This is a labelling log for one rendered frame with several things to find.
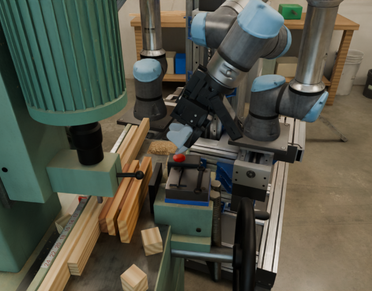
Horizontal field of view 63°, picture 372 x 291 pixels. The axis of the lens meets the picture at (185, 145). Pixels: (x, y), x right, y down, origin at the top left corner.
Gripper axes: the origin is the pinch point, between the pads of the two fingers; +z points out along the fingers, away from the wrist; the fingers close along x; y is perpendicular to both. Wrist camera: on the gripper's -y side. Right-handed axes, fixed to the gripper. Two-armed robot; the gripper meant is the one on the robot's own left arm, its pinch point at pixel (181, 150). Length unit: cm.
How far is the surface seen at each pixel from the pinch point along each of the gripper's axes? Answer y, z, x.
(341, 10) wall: -124, -52, -326
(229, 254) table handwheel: -22.0, 12.0, 11.1
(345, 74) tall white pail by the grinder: -166, -4, -294
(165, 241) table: -5.8, 12.8, 15.2
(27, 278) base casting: 16.7, 37.3, 21.8
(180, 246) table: -10.7, 15.5, 12.5
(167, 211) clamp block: -3.4, 9.2, 10.5
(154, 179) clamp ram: 2.4, 6.6, 6.0
